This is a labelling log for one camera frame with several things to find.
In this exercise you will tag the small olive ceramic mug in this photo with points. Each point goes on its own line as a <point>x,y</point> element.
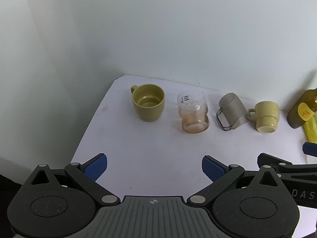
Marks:
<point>266,114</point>

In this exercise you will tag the large olive ceramic mug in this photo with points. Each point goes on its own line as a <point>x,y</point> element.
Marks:
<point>148,104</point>

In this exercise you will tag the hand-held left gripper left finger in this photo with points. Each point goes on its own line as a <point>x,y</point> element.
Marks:
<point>95,168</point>

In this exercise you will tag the pink-tinted glass cup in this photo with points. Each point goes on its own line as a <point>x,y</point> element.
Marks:
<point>194,116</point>

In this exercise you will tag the grey metal cup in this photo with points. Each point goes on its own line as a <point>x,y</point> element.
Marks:
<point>232,109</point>

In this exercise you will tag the olive bottle with yellow label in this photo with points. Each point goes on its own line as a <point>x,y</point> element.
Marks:
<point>296,115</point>

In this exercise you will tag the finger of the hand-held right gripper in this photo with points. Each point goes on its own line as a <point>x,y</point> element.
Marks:
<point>310,149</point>
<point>272,160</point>

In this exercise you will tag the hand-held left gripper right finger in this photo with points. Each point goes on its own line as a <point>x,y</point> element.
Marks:
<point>212,168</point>

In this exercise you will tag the yellow-green plastic object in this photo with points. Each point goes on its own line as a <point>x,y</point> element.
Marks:
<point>312,131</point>

